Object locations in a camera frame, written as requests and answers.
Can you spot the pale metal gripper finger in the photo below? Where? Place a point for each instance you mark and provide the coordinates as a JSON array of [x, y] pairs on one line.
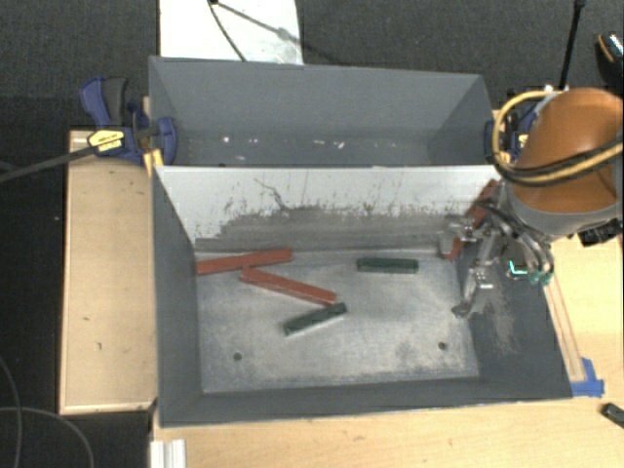
[[460, 236], [475, 288]]

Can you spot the red-brown block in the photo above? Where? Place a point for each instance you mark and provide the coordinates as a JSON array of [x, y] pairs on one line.
[[287, 286], [482, 203], [244, 261]]

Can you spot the dark green flat block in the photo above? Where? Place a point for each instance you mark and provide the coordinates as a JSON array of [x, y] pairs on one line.
[[387, 265], [315, 319]]

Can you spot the grey metal bin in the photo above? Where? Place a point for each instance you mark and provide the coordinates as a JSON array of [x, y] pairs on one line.
[[341, 339]]

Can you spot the pale wood board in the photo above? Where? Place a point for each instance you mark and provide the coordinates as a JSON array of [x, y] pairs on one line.
[[109, 281]]

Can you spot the black cylinder on white bracket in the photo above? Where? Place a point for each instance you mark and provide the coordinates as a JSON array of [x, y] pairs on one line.
[[600, 234]]

